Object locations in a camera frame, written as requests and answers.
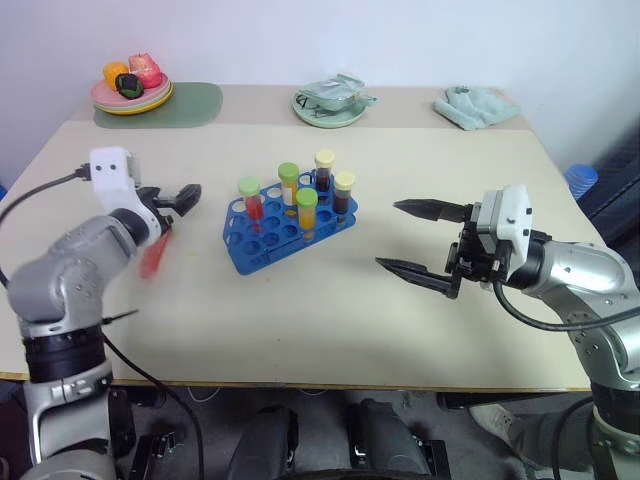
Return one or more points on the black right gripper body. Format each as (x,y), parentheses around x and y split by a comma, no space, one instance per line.
(472,260)

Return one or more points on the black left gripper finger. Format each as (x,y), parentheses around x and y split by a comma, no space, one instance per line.
(184,210)
(187,192)

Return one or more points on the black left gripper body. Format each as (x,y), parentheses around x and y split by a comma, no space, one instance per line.
(152,200)

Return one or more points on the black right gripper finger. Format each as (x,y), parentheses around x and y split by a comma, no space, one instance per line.
(435,210)
(425,277)

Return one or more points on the red tube without green cap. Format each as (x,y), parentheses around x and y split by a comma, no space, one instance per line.
(152,257)

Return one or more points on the brown tube with cream cap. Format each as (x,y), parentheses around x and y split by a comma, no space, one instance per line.
(344,197)

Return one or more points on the yellow tube with green cap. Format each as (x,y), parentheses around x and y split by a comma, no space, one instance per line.
(306,212)

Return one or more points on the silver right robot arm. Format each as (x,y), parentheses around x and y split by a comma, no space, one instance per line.
(585,270)

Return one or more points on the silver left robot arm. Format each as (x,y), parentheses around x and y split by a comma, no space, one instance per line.
(75,265)

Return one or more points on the red tube with green cap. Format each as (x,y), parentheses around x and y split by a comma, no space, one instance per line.
(254,205)

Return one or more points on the blue test tube rack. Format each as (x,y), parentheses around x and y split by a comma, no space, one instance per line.
(270,245)

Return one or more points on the labelled orange tube green cap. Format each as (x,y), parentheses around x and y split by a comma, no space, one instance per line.
(288,182)

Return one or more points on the dark tube with yellow cap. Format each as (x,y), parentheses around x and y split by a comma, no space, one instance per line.
(324,172)

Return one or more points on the green placemat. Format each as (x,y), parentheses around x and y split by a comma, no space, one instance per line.
(195,106)

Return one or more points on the light green cloth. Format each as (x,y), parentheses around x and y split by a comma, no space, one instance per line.
(475,110)

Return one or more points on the pink plate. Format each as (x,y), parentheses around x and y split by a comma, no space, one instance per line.
(102,96)

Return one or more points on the dark toy ball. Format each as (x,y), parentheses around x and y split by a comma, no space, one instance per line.
(130,86)

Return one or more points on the pink toy fruit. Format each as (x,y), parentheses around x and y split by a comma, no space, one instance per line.
(146,71)

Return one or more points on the mint green plate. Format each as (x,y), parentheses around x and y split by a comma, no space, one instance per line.
(340,117)

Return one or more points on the orange toy fruit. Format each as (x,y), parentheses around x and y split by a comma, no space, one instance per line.
(114,72)

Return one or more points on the blue ribbed container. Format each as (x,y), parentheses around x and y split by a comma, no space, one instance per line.
(581,180)

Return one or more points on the black eyeglasses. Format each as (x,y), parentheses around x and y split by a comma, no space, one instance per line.
(307,105)

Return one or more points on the silver green foil bag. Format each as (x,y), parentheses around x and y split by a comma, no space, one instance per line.
(332,90)

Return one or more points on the white shoe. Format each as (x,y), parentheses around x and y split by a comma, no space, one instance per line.
(492,422)

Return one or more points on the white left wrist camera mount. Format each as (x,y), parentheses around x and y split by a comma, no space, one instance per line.
(112,172)

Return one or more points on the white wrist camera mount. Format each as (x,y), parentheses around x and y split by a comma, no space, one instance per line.
(112,172)
(510,215)

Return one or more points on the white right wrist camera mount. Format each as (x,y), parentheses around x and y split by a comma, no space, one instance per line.
(510,215)

